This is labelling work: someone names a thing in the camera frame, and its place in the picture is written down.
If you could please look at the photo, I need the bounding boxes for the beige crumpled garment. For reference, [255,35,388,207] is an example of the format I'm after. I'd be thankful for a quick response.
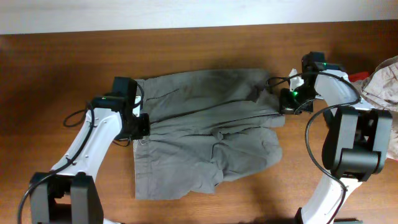
[353,56,398,161]

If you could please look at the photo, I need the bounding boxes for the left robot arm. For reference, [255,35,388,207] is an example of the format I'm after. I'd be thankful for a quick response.
[17,77,150,223]

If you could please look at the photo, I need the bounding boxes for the grey shorts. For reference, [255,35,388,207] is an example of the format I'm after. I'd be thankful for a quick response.
[134,68,285,200]

